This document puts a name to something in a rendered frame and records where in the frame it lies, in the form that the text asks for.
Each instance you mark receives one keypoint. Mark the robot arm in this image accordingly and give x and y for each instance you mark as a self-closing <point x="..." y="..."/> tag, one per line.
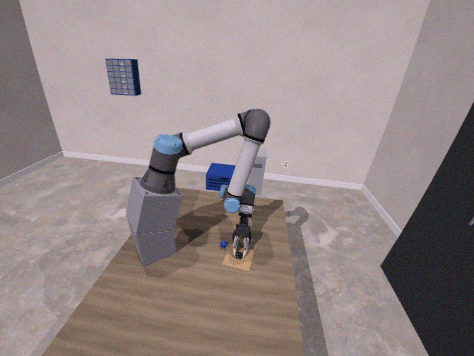
<point x="251" y="125"/>

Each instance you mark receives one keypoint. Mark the tan flat mat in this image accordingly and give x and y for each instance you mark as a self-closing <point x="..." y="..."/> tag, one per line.
<point x="242" y="264"/>

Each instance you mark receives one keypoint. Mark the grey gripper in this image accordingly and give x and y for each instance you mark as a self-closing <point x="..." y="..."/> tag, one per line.
<point x="243" y="231"/>

